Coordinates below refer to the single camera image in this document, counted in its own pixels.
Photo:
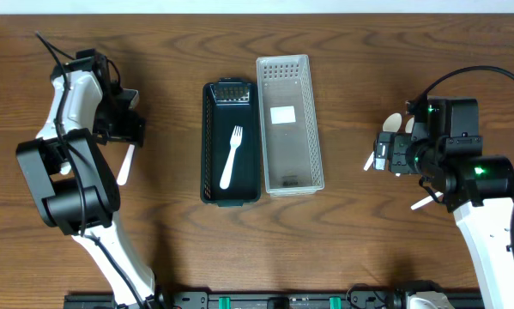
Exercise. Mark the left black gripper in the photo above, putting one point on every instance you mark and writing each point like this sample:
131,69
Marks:
133,130

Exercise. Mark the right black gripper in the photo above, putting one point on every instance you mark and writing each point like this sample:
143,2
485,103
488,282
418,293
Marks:
384,148

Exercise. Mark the white plastic fork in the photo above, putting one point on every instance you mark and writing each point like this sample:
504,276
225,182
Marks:
235,141
124,171

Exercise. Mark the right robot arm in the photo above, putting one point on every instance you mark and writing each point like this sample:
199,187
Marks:
444,148

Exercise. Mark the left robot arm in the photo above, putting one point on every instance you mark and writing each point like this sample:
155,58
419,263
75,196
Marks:
76,164

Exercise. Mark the white spoon leftmost of four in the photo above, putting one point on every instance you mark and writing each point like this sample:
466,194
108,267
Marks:
391,124

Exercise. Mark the white spoon of four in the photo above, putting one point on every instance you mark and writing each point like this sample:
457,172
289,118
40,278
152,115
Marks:
409,126
391,124
427,200

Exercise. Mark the clear plastic basket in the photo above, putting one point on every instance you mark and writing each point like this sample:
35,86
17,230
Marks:
292,159

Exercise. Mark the dark green plastic basket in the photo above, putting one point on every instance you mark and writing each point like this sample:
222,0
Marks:
227,103

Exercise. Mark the black mounting rail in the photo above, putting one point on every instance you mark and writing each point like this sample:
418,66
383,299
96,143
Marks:
415,294

